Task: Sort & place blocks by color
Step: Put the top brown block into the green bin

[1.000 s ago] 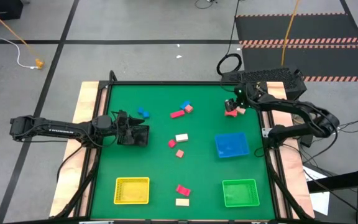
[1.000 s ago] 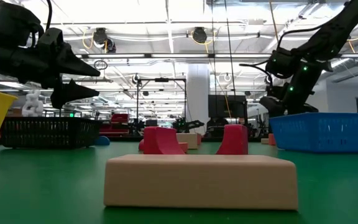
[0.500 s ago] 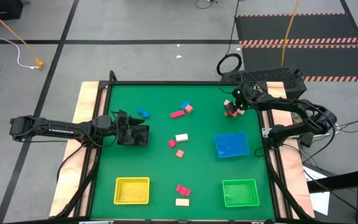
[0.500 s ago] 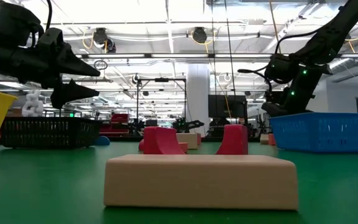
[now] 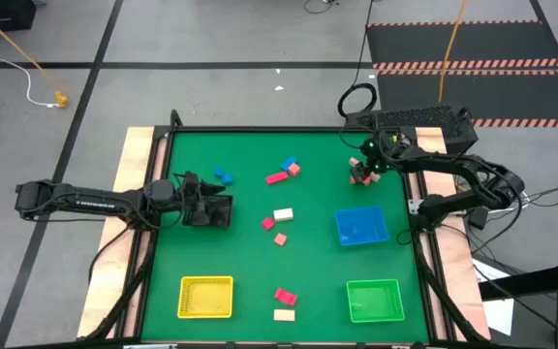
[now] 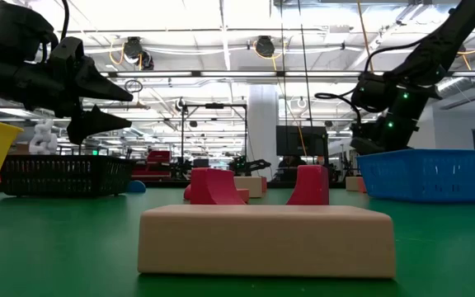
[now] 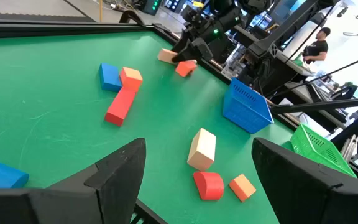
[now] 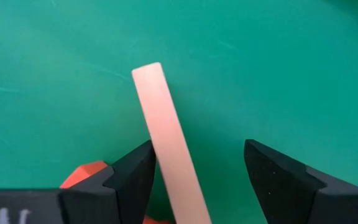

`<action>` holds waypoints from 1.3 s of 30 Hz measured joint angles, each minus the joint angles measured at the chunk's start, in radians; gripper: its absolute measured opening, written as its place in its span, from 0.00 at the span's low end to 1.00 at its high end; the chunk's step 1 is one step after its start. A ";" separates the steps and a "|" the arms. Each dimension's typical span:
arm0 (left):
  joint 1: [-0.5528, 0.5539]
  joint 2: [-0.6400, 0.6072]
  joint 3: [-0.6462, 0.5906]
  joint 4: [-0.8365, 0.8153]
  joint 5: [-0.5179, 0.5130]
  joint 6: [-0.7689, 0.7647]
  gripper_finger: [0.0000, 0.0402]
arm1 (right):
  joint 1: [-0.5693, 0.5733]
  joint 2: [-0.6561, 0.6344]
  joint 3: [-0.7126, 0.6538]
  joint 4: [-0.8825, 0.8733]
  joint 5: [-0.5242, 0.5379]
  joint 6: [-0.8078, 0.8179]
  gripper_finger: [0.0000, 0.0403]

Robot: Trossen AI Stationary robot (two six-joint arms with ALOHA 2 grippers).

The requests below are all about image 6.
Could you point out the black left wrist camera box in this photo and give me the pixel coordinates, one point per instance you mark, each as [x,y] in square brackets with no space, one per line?
[66,53]

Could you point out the large natural wood plank block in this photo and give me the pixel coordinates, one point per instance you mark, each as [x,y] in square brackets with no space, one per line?
[266,243]

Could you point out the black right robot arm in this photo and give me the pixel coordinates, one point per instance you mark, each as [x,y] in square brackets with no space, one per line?
[435,49]

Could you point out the silver ventilation duct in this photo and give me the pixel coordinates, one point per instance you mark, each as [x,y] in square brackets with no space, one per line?
[472,76]

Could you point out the person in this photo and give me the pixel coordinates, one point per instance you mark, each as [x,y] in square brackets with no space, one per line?
[292,165]

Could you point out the black monitor screen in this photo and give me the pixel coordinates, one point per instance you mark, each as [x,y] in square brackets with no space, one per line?
[301,140]

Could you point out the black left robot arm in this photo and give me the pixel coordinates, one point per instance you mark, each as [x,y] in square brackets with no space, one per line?
[10,33]

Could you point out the red arch-cut wooden block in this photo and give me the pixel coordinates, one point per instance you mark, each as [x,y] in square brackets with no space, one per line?
[311,185]
[213,187]

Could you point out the blue half-round wooden block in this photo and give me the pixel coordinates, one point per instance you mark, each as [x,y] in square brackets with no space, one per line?
[136,187]

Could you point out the black background robot arm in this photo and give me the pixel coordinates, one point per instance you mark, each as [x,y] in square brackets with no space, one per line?
[247,166]

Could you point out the orange wooden cube block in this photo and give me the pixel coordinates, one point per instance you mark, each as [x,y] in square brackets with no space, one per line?
[243,196]

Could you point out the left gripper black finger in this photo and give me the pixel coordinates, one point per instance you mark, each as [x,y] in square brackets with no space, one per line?
[97,87]
[89,123]

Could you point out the long ceiling light strip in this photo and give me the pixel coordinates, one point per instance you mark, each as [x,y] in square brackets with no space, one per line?
[229,74]

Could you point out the red tool cart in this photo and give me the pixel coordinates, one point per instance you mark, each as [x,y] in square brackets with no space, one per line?
[157,163]

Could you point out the black plastic basket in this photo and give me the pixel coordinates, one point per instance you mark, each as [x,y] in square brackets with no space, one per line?
[64,175]

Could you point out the small red rounded block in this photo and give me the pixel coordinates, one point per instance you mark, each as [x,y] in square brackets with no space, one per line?
[186,193]

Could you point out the white twisted sculpture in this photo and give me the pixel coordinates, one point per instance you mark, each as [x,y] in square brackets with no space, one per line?
[43,138]

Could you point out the white building pillar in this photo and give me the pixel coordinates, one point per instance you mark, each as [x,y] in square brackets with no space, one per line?
[262,123]

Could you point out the black metal frame rig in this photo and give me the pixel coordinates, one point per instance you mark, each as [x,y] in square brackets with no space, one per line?
[214,106]

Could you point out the blue plastic basket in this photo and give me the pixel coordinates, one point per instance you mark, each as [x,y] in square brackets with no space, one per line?
[431,175]

